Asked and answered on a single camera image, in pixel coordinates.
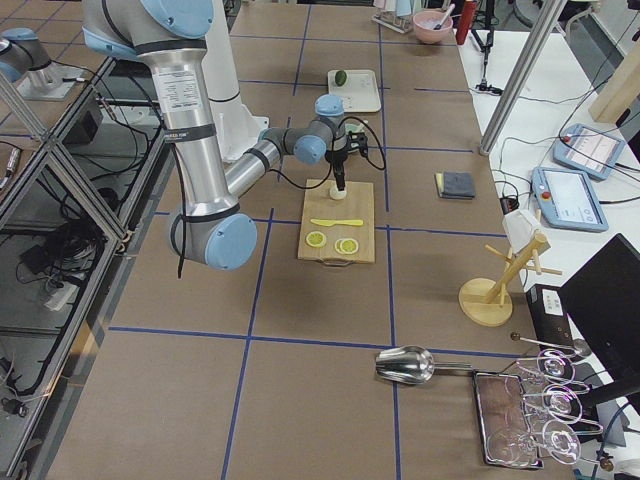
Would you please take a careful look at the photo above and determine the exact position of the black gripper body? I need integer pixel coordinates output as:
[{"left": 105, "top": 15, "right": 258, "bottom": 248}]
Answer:
[{"left": 330, "top": 146, "right": 349, "bottom": 176}]

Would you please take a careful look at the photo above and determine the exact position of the white steamed bun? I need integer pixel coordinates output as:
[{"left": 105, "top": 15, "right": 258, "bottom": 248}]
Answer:
[{"left": 329, "top": 185, "right": 347, "bottom": 200}]

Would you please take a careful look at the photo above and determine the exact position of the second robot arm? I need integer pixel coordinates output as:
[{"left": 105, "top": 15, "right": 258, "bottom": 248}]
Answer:
[{"left": 1, "top": 27, "right": 84, "bottom": 101}]

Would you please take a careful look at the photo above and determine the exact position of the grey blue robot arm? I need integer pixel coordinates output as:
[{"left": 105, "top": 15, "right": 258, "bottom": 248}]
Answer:
[{"left": 82, "top": 1, "right": 346, "bottom": 271}]

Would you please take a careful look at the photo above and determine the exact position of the pink bowl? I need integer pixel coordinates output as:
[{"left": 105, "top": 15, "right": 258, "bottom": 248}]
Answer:
[{"left": 412, "top": 10, "right": 453, "bottom": 44}]

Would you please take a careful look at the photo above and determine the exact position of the yellow plastic knife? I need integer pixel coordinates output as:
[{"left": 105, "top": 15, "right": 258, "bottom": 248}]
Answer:
[{"left": 310, "top": 218, "right": 364, "bottom": 227}]

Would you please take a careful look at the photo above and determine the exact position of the wooden cutting board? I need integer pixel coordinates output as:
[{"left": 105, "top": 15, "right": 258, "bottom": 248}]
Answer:
[{"left": 297, "top": 179, "right": 376, "bottom": 264}]

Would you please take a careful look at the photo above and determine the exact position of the lower lemon slice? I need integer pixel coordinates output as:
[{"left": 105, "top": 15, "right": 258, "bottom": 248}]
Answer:
[{"left": 305, "top": 231, "right": 327, "bottom": 248}]

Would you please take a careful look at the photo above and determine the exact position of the lemon slice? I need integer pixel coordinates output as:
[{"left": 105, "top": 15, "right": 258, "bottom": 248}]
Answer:
[
  {"left": 336, "top": 238, "right": 359, "bottom": 255},
  {"left": 305, "top": 231, "right": 327, "bottom": 248}
]

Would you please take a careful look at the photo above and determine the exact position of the white bear tray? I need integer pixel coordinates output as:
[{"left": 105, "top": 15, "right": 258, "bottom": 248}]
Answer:
[{"left": 327, "top": 69, "right": 381, "bottom": 113}]

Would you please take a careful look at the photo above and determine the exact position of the upper lemon slice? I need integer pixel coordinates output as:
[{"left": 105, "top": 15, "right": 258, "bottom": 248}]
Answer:
[{"left": 336, "top": 238, "right": 359, "bottom": 255}]

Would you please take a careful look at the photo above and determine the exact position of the green avocado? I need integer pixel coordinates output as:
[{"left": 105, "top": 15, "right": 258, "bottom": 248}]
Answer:
[{"left": 334, "top": 70, "right": 347, "bottom": 86}]

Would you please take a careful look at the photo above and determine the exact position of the grey folded cloth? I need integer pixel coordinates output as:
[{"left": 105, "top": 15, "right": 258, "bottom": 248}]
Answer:
[{"left": 434, "top": 171, "right": 476, "bottom": 200}]

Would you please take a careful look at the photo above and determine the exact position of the white paper cup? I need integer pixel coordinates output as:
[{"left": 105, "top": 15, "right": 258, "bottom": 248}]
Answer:
[{"left": 502, "top": 209, "right": 541, "bottom": 253}]

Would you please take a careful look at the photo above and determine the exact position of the wooden mug tree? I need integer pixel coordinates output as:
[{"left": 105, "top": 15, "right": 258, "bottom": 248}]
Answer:
[{"left": 458, "top": 230, "right": 562, "bottom": 327}]

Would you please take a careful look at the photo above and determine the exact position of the red bottle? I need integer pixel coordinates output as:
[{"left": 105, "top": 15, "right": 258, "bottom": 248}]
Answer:
[{"left": 455, "top": 0, "right": 477, "bottom": 45}]

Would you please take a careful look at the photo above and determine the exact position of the metal scoop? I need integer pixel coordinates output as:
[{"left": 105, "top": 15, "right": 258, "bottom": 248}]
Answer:
[{"left": 375, "top": 345, "right": 474, "bottom": 385}]

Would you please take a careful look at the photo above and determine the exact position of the blue teach pendant near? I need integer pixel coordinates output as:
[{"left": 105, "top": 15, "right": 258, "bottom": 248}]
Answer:
[{"left": 531, "top": 167, "right": 609, "bottom": 232}]

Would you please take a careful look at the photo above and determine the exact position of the blue teach pendant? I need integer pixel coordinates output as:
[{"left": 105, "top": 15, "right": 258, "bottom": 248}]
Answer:
[
  {"left": 553, "top": 123, "right": 626, "bottom": 181},
  {"left": 531, "top": 167, "right": 609, "bottom": 232}
]

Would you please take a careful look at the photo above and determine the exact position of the blue teach pendant far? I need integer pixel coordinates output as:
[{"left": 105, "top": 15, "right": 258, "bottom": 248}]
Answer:
[{"left": 553, "top": 123, "right": 626, "bottom": 181}]

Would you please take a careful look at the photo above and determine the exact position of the black box with label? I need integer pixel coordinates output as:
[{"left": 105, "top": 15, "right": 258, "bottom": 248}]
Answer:
[{"left": 526, "top": 284, "right": 574, "bottom": 347}]

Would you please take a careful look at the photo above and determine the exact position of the black monitor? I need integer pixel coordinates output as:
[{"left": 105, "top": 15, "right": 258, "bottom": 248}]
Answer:
[{"left": 559, "top": 233, "right": 639, "bottom": 384}]

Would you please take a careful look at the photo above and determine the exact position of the wine glass far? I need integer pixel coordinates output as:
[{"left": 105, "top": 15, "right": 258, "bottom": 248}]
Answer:
[{"left": 505, "top": 349, "right": 590, "bottom": 391}]

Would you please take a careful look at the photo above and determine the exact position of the wine glass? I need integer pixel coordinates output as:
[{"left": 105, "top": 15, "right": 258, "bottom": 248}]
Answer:
[
  {"left": 522, "top": 385, "right": 604, "bottom": 435},
  {"left": 486, "top": 420, "right": 581, "bottom": 469},
  {"left": 505, "top": 349, "right": 590, "bottom": 391}
]

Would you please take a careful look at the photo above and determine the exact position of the wine glass middle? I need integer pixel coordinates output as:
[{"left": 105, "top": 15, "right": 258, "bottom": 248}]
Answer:
[{"left": 522, "top": 385, "right": 604, "bottom": 435}]

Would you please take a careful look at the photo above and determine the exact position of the wine glass near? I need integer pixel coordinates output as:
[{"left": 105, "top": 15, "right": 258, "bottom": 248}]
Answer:
[{"left": 486, "top": 420, "right": 581, "bottom": 469}]

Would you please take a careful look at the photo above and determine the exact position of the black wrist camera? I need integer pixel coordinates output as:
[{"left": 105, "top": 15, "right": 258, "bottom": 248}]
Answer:
[{"left": 349, "top": 132, "right": 368, "bottom": 158}]

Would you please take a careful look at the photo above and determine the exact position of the black camera cable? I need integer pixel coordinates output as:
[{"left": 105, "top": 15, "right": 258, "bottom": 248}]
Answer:
[{"left": 269, "top": 115, "right": 388, "bottom": 190}]

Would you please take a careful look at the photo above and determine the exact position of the aluminium frame post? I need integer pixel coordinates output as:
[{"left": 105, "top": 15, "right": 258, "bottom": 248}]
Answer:
[{"left": 479, "top": 0, "right": 567, "bottom": 156}]

